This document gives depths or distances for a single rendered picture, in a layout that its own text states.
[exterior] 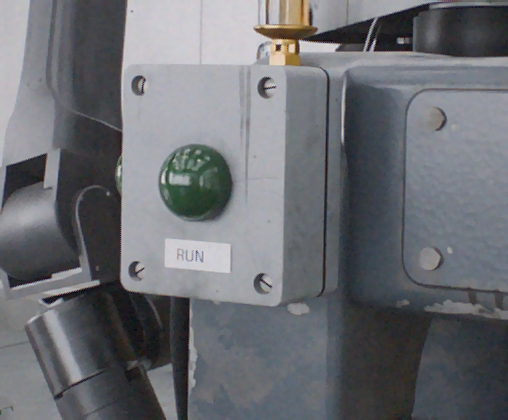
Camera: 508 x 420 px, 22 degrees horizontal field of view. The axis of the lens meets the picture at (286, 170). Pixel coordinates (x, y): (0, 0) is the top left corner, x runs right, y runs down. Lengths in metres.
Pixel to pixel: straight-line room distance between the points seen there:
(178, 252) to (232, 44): 6.19
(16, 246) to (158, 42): 6.15
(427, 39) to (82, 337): 0.29
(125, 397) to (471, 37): 0.31
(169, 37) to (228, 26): 0.37
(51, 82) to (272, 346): 0.33
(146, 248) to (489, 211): 0.13
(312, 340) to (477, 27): 0.18
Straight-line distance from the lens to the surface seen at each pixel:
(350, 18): 0.83
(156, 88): 0.51
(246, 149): 0.49
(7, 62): 7.60
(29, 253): 0.81
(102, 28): 0.85
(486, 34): 0.62
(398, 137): 0.52
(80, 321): 0.80
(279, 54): 0.57
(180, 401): 0.61
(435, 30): 0.64
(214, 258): 0.50
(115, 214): 0.80
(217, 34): 6.74
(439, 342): 0.74
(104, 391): 0.79
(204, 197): 0.49
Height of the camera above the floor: 1.32
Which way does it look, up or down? 3 degrees down
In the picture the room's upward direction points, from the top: 1 degrees clockwise
